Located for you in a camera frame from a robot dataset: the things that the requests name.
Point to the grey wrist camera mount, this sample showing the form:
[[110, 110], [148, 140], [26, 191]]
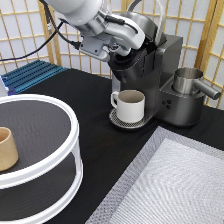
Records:
[[94, 46]]

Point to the blue ribbed rack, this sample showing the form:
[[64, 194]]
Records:
[[29, 75]]

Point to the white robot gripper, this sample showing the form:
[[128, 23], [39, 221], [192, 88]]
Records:
[[126, 35]]

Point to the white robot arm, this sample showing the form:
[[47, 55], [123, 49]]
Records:
[[99, 27]]

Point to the white ceramic mug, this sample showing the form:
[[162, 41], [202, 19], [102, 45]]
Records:
[[129, 105]]

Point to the steel milk frother jug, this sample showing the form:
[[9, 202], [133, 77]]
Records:
[[188, 81]]

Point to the tan wooden cup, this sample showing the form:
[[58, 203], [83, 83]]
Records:
[[8, 151]]

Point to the grey pod coffee machine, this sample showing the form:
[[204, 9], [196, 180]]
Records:
[[150, 70]]

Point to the white two-tier round shelf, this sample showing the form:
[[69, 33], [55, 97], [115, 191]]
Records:
[[49, 170]]

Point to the grey woven placemat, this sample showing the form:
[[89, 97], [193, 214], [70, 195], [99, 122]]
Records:
[[172, 180]]

